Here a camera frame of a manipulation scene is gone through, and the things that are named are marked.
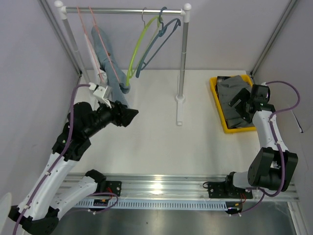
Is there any right black mount plate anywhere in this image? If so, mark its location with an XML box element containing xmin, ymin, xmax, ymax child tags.
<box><xmin>202</xmin><ymin>182</ymin><xmax>253</xmax><ymax>199</ymax></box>

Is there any white skirt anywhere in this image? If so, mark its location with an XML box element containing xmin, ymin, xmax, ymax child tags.
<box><xmin>84</xmin><ymin>34</ymin><xmax>108</xmax><ymax>85</ymax></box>

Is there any pink wire hanger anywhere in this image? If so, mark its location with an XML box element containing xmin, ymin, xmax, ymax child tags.
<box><xmin>76</xmin><ymin>6</ymin><xmax>107</xmax><ymax>83</ymax></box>
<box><xmin>88</xmin><ymin>6</ymin><xmax>120</xmax><ymax>83</ymax></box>

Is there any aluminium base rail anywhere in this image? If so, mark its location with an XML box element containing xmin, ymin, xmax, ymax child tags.
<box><xmin>57</xmin><ymin>173</ymin><xmax>299</xmax><ymax>202</ymax></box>

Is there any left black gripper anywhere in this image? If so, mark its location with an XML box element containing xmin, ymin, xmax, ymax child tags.
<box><xmin>84</xmin><ymin>97</ymin><xmax>138</xmax><ymax>138</ymax></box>

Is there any perforated cable tray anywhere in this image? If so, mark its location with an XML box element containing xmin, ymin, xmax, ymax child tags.
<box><xmin>74</xmin><ymin>199</ymin><xmax>227</xmax><ymax>211</ymax></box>

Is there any black mount plate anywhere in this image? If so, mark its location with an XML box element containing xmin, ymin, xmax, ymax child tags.
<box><xmin>104</xmin><ymin>181</ymin><xmax>122</xmax><ymax>196</ymax></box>
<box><xmin>202</xmin><ymin>182</ymin><xmax>253</xmax><ymax>199</ymax></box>

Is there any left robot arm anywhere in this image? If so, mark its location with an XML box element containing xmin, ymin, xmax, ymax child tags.
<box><xmin>8</xmin><ymin>101</ymin><xmax>139</xmax><ymax>235</ymax></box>

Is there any yellow plastic bin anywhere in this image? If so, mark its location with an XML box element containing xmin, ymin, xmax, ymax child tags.
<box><xmin>209</xmin><ymin>77</ymin><xmax>256</xmax><ymax>134</ymax></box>

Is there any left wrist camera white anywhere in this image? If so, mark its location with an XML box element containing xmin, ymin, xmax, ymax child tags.
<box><xmin>89</xmin><ymin>82</ymin><xmax>112</xmax><ymax>108</ymax></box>

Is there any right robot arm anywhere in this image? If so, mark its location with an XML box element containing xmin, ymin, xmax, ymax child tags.
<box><xmin>223</xmin><ymin>83</ymin><xmax>298</xmax><ymax>198</ymax></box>

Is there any lime green hanger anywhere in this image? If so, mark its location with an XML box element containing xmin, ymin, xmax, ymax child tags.
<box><xmin>126</xmin><ymin>7</ymin><xmax>160</xmax><ymax>86</ymax></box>

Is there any white clothes rack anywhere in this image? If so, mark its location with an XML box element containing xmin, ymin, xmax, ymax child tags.
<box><xmin>54</xmin><ymin>0</ymin><xmax>191</xmax><ymax>126</ymax></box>

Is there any left black mount plate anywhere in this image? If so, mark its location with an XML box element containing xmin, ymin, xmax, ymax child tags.
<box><xmin>104</xmin><ymin>181</ymin><xmax>122</xmax><ymax>196</ymax></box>

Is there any blue-grey plastic hanger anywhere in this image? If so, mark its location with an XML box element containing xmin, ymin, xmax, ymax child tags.
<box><xmin>135</xmin><ymin>6</ymin><xmax>182</xmax><ymax>78</ymax></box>

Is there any grey folded garment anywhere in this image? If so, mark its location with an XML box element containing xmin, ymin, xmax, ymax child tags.
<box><xmin>216</xmin><ymin>75</ymin><xmax>253</xmax><ymax>129</ymax></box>

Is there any light blue denim garment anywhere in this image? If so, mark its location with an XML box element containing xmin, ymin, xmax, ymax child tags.
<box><xmin>91</xmin><ymin>27</ymin><xmax>131</xmax><ymax>106</ymax></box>

